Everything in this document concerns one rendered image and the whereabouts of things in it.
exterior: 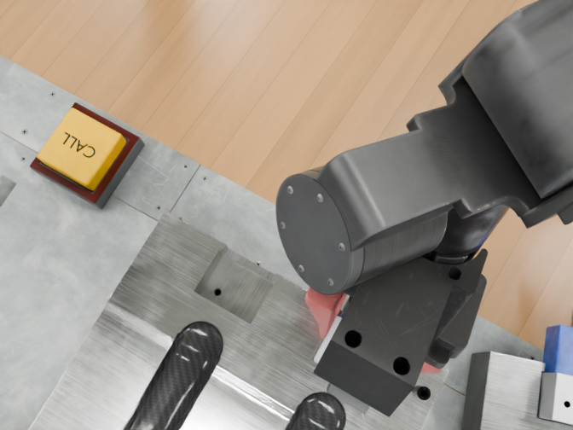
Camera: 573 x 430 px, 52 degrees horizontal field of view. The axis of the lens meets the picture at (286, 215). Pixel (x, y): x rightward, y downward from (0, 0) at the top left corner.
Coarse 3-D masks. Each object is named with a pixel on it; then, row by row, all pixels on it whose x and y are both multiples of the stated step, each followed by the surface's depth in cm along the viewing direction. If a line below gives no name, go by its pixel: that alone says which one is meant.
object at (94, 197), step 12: (84, 108) 59; (96, 120) 59; (108, 120) 59; (120, 132) 58; (132, 144) 58; (36, 156) 58; (120, 156) 58; (36, 168) 57; (60, 180) 57; (108, 180) 57; (84, 192) 57; (96, 192) 57
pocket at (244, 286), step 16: (224, 256) 50; (240, 256) 49; (208, 272) 49; (224, 272) 50; (240, 272) 50; (256, 272) 49; (208, 288) 50; (224, 288) 50; (240, 288) 50; (256, 288) 50; (224, 304) 50; (240, 304) 50; (256, 304) 49
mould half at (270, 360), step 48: (192, 240) 48; (144, 288) 47; (192, 288) 47; (288, 288) 47; (96, 336) 47; (144, 336) 47; (240, 336) 46; (288, 336) 46; (96, 384) 46; (144, 384) 46; (240, 384) 45; (288, 384) 45; (432, 384) 45
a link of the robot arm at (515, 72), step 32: (544, 0) 23; (512, 32) 23; (544, 32) 23; (480, 64) 25; (512, 64) 24; (544, 64) 23; (480, 96) 26; (512, 96) 24; (544, 96) 23; (512, 128) 24; (544, 128) 23; (544, 160) 24; (544, 192) 24
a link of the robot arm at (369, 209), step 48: (384, 144) 25; (432, 144) 26; (480, 144) 27; (288, 192) 27; (336, 192) 24; (384, 192) 24; (432, 192) 24; (480, 192) 25; (528, 192) 27; (288, 240) 28; (336, 240) 25; (384, 240) 25; (432, 240) 27; (336, 288) 26
